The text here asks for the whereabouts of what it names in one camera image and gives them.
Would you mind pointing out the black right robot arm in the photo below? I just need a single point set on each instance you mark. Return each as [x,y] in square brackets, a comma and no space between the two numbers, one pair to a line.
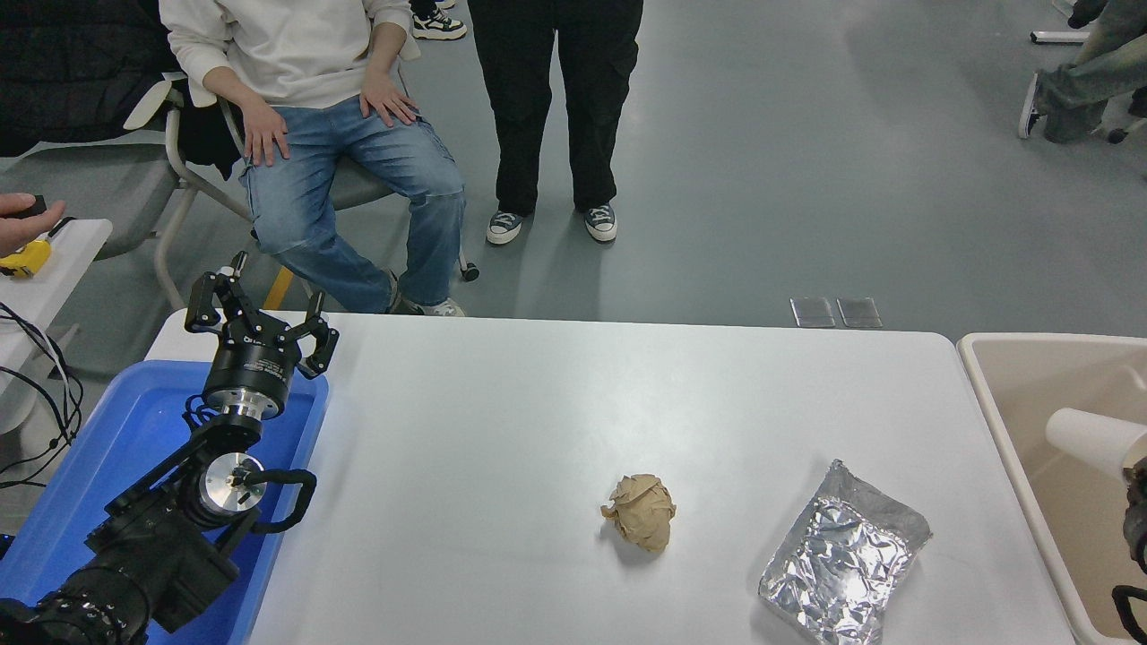
[1118,609]

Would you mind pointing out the crumpled tan paper ball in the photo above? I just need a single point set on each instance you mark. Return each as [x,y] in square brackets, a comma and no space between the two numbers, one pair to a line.
[642,515]

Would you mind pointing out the black jacket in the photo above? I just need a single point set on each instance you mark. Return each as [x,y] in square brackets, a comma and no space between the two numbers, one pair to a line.
[63,63]

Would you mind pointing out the person's hand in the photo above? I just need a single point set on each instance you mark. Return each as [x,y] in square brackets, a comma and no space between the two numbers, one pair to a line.
[22,231]

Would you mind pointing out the small black device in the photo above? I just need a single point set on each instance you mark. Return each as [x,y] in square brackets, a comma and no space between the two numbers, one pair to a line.
[33,205]

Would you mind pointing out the small white side table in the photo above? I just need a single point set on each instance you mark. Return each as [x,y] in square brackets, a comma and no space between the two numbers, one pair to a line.
[54,287]

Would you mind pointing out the large pale bin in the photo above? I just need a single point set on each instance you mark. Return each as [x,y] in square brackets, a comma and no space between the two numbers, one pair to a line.
[1066,537]

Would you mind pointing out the person's right hand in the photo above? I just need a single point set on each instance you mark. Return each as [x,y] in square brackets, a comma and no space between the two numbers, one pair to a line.
[266,133]

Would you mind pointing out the black chair caster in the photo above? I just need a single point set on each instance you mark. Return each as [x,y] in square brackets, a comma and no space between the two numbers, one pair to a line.
[1117,135]

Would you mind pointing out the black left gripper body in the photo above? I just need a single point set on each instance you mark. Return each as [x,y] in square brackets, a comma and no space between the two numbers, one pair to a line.
[251,367]

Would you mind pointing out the white paper cup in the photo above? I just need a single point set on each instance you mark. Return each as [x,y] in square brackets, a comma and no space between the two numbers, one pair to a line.
[1089,439]

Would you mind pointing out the white chair base leg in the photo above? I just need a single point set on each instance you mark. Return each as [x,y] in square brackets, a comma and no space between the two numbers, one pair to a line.
[1057,37]

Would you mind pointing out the grey chair white frame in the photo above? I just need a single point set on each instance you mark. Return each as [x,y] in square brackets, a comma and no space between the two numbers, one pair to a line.
[81,188]
[358,184]

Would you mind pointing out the blue plastic tray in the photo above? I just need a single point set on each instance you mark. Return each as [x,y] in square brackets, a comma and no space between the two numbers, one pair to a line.
[116,430]

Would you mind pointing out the clear floor plate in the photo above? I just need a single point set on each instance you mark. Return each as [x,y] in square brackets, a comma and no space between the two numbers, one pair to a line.
[859,313]
[813,313]

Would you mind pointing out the person's left hand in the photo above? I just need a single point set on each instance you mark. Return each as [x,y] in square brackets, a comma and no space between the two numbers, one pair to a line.
[387,100]

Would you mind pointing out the yellow tape measure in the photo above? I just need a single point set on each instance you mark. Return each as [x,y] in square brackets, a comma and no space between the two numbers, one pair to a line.
[27,262]

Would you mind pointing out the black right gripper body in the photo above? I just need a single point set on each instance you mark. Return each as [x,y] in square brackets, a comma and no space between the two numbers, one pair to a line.
[1138,537]

